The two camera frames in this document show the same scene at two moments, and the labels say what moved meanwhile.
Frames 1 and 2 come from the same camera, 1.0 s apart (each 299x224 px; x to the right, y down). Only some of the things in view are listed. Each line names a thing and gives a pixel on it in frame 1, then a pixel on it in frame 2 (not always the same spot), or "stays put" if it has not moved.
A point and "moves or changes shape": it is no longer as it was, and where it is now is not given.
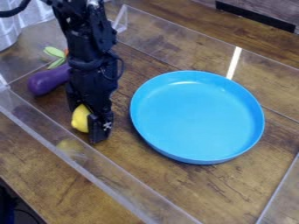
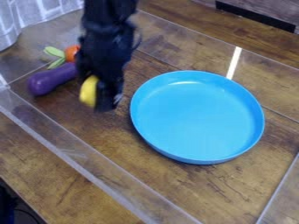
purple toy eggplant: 46,80 stays put
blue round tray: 199,116 stays put
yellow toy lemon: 79,118 moves or changes shape
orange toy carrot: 58,53 stays put
